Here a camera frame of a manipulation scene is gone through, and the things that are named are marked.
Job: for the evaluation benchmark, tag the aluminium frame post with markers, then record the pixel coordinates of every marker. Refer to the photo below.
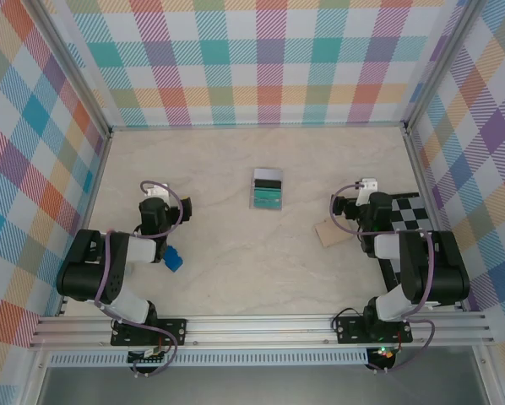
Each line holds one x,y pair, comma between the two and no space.
74,67
440,63

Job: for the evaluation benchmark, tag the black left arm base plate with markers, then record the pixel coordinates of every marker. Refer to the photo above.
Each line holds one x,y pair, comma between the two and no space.
172,331

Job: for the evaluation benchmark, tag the shiny silver card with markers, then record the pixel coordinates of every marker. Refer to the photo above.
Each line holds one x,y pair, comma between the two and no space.
268,174

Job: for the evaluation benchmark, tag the aluminium mounting rail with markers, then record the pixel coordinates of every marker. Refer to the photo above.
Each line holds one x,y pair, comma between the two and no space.
256,329

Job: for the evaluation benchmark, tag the blue plastic block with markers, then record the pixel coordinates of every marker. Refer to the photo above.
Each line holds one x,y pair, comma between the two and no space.
173,258

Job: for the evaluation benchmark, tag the circuit board with lit LEDs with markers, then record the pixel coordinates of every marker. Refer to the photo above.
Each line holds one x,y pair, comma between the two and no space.
385,353

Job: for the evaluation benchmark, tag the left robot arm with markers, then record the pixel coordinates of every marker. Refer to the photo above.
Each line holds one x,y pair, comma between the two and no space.
140,251

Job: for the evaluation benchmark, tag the aluminium frame rail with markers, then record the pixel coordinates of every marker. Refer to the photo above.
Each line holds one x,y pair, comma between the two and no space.
256,125
421,169
90,190

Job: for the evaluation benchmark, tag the teal credit card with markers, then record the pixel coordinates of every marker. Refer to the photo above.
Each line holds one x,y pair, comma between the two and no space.
267,198

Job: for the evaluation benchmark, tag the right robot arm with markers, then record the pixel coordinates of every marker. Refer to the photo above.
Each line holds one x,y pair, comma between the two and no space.
442,270

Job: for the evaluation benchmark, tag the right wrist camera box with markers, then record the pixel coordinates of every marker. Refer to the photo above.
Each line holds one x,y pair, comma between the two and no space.
368,186

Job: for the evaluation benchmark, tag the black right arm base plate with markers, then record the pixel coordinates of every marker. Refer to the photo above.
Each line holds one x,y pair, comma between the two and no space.
349,329

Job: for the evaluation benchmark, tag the clear acrylic card stand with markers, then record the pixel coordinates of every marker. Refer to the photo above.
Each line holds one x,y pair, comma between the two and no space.
267,190

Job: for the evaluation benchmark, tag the black striped card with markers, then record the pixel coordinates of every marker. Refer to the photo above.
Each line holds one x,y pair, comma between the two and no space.
268,183

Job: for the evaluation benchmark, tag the grey metal panel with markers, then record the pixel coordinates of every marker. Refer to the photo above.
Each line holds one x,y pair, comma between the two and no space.
256,386

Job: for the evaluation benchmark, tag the black white checkerboard board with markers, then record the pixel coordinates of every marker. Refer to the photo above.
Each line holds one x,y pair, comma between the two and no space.
408,213

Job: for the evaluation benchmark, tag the small green circuit board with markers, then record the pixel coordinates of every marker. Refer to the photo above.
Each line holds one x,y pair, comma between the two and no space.
149,358

